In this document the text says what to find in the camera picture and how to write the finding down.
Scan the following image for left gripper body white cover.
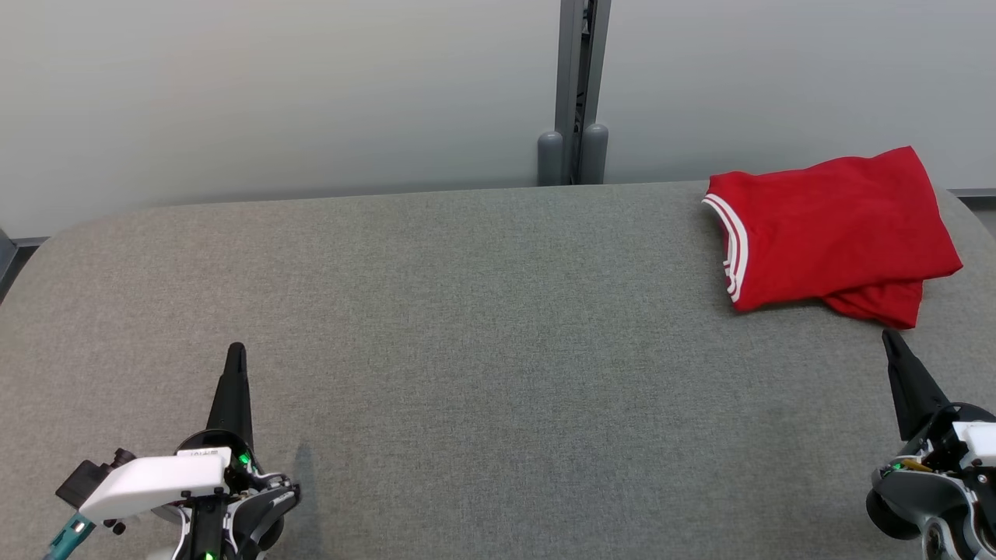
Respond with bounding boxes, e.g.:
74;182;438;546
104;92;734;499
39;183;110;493
78;429;301;560

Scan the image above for red shorts white trim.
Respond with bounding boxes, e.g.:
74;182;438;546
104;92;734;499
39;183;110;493
821;278;927;330

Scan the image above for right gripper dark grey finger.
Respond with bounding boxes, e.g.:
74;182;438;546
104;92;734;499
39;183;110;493
882;328;950;442

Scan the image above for red white basketball jersey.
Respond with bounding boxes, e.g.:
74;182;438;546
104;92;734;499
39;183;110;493
702;145;964;313

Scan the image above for grey cylindrical post cap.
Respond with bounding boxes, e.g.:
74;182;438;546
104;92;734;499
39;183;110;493
538;130;564;186
580;122;610;184

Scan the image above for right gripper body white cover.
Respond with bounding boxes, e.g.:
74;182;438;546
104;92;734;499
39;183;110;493
865;401;996;560

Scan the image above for grey metal partition post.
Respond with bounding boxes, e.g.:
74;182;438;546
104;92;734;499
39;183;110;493
555;0;613;185

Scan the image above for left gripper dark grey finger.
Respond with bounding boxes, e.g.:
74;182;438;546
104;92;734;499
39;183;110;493
205;341;256;452

